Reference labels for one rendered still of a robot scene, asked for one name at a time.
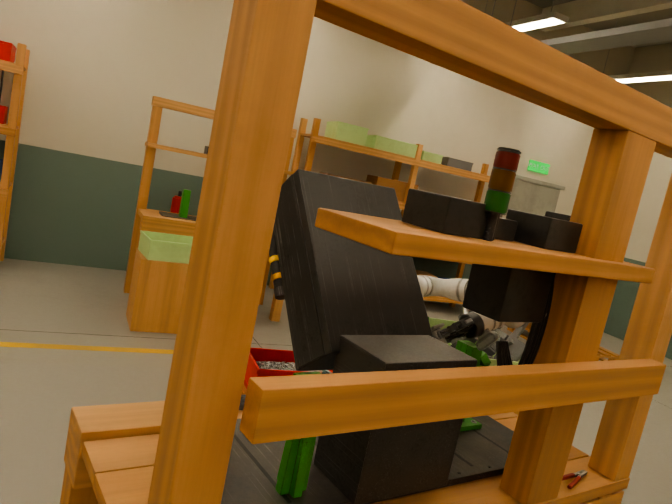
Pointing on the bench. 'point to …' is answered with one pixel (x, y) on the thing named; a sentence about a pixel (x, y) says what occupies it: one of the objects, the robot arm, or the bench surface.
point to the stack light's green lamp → (497, 202)
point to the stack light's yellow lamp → (501, 180)
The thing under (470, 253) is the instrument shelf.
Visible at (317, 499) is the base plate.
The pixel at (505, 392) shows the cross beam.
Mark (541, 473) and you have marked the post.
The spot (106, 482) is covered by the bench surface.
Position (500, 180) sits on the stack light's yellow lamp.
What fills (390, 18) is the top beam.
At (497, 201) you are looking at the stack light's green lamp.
